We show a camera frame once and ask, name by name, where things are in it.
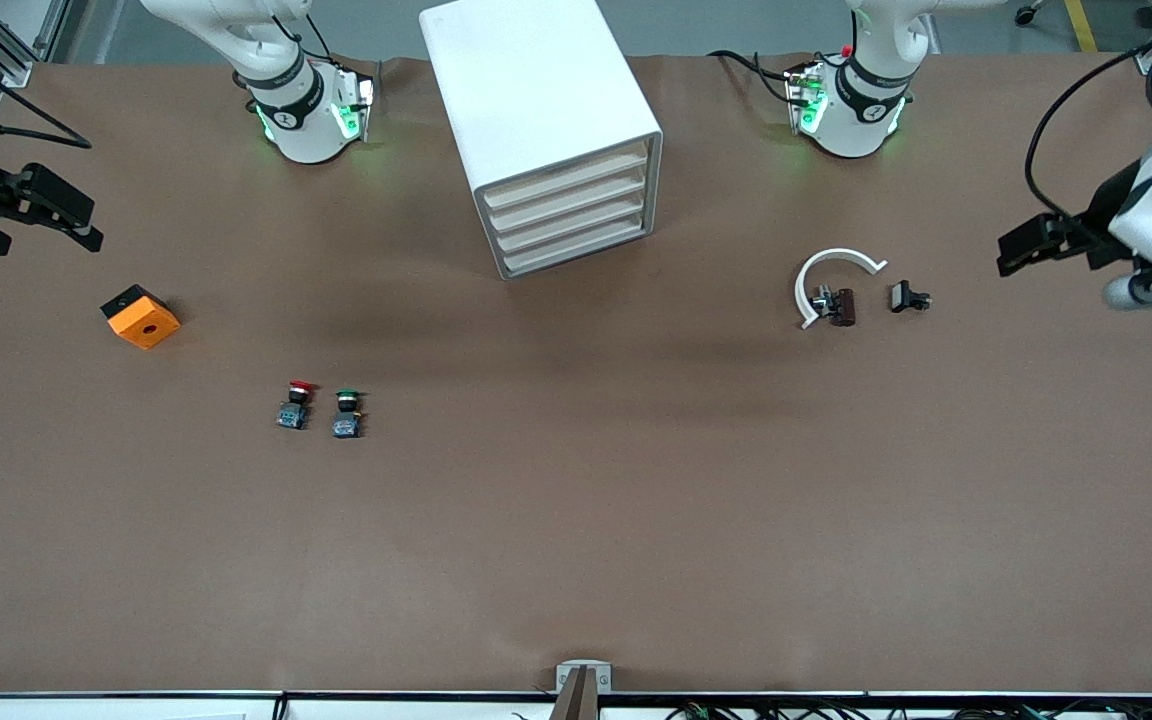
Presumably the red push button switch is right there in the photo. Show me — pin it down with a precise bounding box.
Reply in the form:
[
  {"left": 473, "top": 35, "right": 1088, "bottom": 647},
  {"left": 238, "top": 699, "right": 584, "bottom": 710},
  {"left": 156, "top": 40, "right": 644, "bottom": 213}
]
[{"left": 276, "top": 379, "right": 320, "bottom": 432}]

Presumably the orange box with hole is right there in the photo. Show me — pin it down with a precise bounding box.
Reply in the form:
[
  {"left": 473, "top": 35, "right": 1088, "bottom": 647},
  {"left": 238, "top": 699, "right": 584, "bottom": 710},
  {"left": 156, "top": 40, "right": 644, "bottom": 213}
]
[{"left": 100, "top": 284, "right": 182, "bottom": 351}]

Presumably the small brown electrical component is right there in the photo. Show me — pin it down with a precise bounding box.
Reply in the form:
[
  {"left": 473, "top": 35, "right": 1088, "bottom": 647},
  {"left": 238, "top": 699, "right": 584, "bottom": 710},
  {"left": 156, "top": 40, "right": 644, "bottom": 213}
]
[{"left": 811, "top": 285, "right": 858, "bottom": 328}]

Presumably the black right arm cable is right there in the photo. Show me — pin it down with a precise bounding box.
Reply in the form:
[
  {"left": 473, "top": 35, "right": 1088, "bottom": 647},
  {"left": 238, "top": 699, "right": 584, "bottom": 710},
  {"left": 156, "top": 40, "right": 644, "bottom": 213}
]
[{"left": 0, "top": 28, "right": 94, "bottom": 151}]

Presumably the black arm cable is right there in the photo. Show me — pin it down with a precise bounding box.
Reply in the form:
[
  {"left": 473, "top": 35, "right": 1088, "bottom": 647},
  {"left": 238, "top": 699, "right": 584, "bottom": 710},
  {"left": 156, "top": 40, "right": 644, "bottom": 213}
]
[
  {"left": 1025, "top": 20, "right": 1152, "bottom": 218},
  {"left": 0, "top": 28, "right": 94, "bottom": 151}
]

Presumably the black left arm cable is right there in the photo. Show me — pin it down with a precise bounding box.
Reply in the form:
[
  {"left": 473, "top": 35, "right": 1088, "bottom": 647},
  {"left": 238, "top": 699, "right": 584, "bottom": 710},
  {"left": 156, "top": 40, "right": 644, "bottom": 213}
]
[{"left": 1025, "top": 20, "right": 1152, "bottom": 218}]

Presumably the white curved plastic bracket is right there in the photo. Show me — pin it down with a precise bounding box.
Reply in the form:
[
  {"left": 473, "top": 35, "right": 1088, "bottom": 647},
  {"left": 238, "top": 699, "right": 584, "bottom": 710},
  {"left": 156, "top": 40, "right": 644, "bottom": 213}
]
[{"left": 794, "top": 247, "right": 889, "bottom": 330}]

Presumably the green push button switch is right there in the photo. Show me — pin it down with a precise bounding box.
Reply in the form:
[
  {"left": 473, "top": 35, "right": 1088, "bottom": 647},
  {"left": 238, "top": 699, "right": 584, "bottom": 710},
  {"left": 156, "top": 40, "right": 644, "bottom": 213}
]
[{"left": 330, "top": 389, "right": 369, "bottom": 440}]

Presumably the black base cable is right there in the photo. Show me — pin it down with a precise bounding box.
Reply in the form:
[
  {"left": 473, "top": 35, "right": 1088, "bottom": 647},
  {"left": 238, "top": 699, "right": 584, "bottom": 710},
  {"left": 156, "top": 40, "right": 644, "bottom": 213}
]
[{"left": 706, "top": 48, "right": 802, "bottom": 86}]

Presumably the metal table edge bracket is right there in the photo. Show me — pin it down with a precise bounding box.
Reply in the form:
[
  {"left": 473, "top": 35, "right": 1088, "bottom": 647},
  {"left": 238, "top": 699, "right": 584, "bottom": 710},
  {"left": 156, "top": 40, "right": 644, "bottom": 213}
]
[{"left": 555, "top": 660, "right": 614, "bottom": 720}]

